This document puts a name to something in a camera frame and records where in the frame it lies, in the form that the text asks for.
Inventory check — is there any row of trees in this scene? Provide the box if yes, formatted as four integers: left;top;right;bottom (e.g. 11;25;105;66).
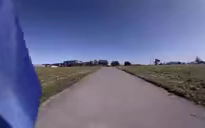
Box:
81;59;132;67
153;56;205;66

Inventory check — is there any building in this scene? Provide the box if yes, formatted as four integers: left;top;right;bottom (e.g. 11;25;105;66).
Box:
41;59;83;68

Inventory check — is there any grey concrete path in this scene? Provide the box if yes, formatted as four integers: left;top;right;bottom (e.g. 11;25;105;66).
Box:
34;66;205;128

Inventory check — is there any dry grass field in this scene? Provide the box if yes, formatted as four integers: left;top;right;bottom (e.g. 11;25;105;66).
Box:
34;65;103;104
117;63;205;111

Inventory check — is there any blue cloth flag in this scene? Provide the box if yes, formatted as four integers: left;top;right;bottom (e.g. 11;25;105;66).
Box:
0;0;43;128

